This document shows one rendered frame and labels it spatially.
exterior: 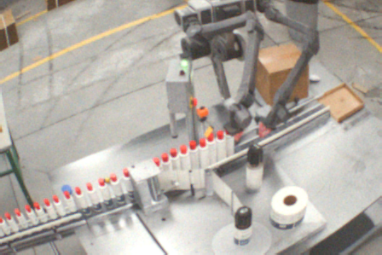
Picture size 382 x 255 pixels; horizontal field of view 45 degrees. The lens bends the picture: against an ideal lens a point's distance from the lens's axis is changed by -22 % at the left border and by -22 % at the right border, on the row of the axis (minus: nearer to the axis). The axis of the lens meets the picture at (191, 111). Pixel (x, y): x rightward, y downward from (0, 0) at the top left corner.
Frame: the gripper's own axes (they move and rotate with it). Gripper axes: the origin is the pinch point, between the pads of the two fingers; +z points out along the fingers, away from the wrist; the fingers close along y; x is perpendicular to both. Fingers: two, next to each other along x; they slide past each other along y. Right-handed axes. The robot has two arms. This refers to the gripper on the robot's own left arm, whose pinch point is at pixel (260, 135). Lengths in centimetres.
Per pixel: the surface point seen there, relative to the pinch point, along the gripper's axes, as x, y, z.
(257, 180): -19.5, 31.4, 10.3
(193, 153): -38.4, 1.0, 17.8
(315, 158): 25.5, 27.5, -6.9
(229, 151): -16.6, 1.6, 12.3
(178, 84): -67, -1, -13
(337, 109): 56, 2, -33
